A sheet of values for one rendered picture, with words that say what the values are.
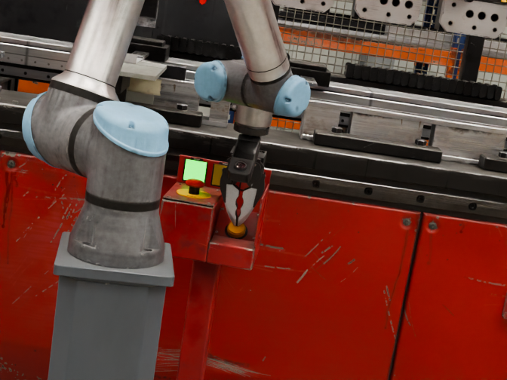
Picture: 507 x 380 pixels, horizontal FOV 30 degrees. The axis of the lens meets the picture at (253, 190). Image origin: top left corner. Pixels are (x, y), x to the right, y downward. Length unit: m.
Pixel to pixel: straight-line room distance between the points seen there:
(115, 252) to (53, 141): 0.21
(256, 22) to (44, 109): 0.38
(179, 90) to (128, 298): 0.89
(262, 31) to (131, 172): 0.36
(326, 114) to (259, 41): 0.66
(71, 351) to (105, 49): 0.48
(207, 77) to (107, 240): 0.45
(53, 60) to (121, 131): 1.14
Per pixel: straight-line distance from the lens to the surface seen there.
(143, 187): 1.43
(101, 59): 1.54
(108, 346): 1.48
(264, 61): 1.64
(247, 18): 1.60
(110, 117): 1.42
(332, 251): 2.19
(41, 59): 2.54
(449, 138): 2.30
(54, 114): 1.53
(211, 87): 1.76
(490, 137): 2.32
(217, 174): 2.02
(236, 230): 1.95
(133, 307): 1.46
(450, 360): 2.32
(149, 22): 2.26
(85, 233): 1.47
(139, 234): 1.45
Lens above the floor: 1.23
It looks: 12 degrees down
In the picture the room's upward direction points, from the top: 9 degrees clockwise
